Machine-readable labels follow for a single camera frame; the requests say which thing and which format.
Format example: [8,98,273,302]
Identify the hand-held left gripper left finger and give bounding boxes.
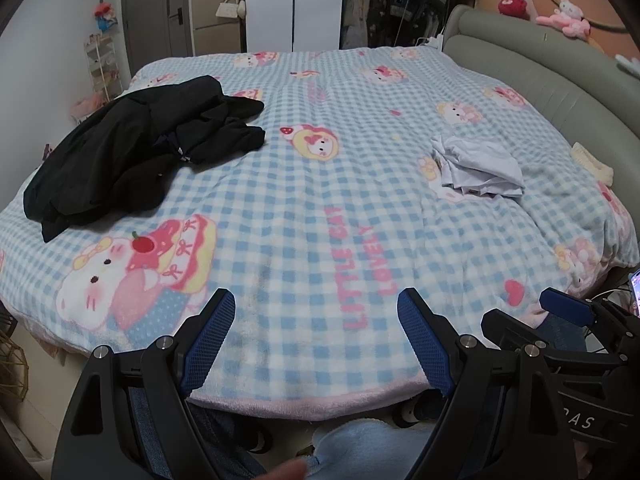
[51,287,237,480]

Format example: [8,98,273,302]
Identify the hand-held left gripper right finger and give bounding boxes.
[396,287,591,480]

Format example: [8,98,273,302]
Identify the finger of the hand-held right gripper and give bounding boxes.
[480,309,591,361]
[539,287,632,333]

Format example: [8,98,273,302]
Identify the pile of black clothes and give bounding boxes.
[22,75,266,243]

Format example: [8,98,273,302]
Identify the black white slipper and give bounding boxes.
[395,395,433,428]
[247,429,274,454]

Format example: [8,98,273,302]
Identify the light blue fluffy cloth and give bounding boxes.
[305,422,436,480]

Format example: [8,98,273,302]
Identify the cream fluffy cloth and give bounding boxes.
[571,142,615,187]

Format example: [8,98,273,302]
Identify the white crumpled garment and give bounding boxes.
[431,135,526,203]

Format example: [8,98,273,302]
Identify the blue checkered cartoon blanket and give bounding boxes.
[0,45,638,422]

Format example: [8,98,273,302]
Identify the grey padded bed headboard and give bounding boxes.
[442,4,640,153]

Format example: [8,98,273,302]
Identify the pink cloth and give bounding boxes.
[70,94,108,122]

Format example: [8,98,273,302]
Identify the pink white plush toy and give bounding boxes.
[536,0,593,38]

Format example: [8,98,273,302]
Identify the white storage rack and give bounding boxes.
[82,35,123,98]

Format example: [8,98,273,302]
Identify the beige cabinet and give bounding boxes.
[191,0,247,57]

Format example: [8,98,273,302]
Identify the grey door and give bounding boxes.
[121,0,193,78]

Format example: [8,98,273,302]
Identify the red blue plush toy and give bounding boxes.
[94,1,118,33]

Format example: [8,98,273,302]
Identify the dark glass wardrobe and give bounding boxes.
[340,0,446,51]

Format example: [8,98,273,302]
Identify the white wardrobe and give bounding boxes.
[245,0,346,53]

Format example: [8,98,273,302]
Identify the gold wire basket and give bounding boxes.
[0,330,31,403]

